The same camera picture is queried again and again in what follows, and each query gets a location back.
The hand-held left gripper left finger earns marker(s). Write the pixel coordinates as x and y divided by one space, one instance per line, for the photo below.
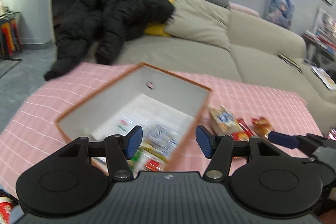
134 141

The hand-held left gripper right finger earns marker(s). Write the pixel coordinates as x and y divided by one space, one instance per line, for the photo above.
204 141

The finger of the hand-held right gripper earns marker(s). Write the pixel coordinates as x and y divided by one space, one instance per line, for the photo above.
282 138
320 141

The yellow white snack packet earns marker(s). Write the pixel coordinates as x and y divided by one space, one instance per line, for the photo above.
148 148

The small green packet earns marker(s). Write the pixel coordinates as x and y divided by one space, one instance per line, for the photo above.
137 158

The orange red chip packet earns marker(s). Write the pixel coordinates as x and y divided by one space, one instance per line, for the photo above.
262 127

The long white grey packet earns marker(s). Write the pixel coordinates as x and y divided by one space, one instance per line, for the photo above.
160 134

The clear packet with red label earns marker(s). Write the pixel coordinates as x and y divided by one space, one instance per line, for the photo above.
155 165

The orange cardboard box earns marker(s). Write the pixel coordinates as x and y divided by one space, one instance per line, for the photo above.
173 92

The white blue biscuit packet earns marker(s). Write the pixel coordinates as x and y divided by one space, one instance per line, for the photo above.
223 119

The red snack packet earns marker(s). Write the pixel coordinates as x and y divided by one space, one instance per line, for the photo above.
242 130

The white yellow magazine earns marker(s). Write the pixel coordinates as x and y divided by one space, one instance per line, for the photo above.
324 77

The dark book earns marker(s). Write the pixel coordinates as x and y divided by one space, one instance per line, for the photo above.
290 61

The beige sofa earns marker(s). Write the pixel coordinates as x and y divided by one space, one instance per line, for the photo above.
262 56

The pink checked tablecloth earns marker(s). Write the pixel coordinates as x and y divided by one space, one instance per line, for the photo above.
52 98

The shelf of books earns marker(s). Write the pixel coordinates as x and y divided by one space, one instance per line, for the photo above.
323 35

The yellow cushion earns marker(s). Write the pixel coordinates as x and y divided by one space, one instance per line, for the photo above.
157 29

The beige pillow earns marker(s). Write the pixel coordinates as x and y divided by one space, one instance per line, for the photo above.
202 19

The black puffer jacket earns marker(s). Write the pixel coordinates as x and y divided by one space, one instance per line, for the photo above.
115 19

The anime print pillow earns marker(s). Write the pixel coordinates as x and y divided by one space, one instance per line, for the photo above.
279 10

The pink blanket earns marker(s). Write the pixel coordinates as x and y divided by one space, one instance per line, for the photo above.
244 9

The stacked colourful stools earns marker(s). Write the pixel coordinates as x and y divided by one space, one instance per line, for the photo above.
10 37

